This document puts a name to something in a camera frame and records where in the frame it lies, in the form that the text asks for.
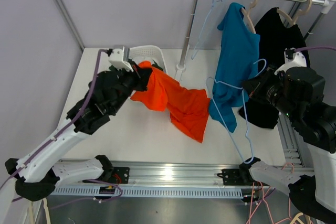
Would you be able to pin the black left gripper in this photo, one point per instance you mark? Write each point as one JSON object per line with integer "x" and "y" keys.
{"x": 140, "y": 75}

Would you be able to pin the blue t shirt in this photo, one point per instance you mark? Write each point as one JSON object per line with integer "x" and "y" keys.
{"x": 237, "y": 63}

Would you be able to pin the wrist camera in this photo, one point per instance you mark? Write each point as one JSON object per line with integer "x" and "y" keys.
{"x": 292, "y": 59}
{"x": 119, "y": 58}

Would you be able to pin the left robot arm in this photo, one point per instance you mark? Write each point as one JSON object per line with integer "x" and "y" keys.
{"x": 37, "y": 175}

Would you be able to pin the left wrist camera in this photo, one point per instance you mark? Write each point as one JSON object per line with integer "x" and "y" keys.
{"x": 119, "y": 58}

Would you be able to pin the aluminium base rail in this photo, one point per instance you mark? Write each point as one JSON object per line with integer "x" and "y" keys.
{"x": 136, "y": 179}

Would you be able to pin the blue wire hanger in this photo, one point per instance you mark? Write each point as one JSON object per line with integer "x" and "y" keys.
{"x": 201, "y": 40}
{"x": 235, "y": 142}

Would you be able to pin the beige hanger on floor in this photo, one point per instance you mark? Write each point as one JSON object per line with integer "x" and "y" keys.
{"x": 301, "y": 219}

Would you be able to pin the beige hanger at left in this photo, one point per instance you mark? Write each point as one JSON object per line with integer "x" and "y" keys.
{"x": 35, "y": 208}

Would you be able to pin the silver clothes rack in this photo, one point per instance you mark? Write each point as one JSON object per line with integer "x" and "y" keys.
{"x": 326, "y": 6}

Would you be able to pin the green white t shirt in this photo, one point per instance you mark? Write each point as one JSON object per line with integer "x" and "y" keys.
{"x": 155, "y": 62}

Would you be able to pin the white plastic laundry basket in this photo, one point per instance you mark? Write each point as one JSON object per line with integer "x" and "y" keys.
{"x": 150, "y": 51}

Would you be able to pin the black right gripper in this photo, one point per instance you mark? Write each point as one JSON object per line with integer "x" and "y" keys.
{"x": 254, "y": 88}

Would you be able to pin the black t shirt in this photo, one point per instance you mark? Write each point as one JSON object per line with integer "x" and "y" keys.
{"x": 274, "y": 39}

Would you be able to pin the pink wire hanger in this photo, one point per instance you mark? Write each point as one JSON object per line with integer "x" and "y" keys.
{"x": 264, "y": 201}

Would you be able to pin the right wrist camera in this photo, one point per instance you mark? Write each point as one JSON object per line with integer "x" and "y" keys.
{"x": 292, "y": 59}

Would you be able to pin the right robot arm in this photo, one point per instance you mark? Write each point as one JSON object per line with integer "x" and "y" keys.
{"x": 297, "y": 93}

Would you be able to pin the beige wooden hanger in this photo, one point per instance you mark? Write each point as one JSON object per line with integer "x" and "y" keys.
{"x": 246, "y": 16}
{"x": 300, "y": 12}

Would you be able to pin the orange t shirt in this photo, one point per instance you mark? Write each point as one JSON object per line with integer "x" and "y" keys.
{"x": 188, "y": 108}

